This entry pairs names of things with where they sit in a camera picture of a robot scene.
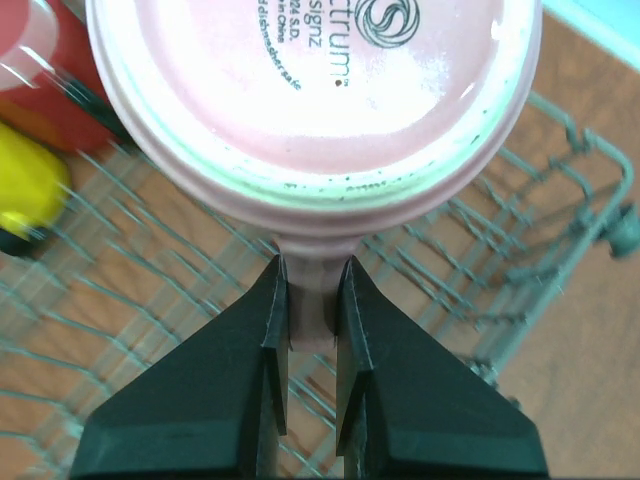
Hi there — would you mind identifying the grey wire dish rack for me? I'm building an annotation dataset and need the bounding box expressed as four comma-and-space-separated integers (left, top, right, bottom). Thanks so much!
1, 93, 639, 479

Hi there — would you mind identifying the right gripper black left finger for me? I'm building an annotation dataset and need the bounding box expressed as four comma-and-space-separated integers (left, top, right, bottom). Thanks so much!
69, 257, 289, 479

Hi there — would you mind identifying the yellow mug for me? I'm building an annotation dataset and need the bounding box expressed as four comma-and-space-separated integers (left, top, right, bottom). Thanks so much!
1, 124, 72, 257

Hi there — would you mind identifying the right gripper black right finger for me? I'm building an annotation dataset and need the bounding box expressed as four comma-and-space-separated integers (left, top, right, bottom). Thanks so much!
336, 258, 549, 479

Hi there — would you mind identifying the pink patterned mug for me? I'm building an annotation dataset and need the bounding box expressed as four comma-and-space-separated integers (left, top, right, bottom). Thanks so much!
86, 1, 543, 352

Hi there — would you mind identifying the red mug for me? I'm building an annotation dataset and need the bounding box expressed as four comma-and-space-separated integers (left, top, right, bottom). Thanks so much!
1, 0, 130, 152

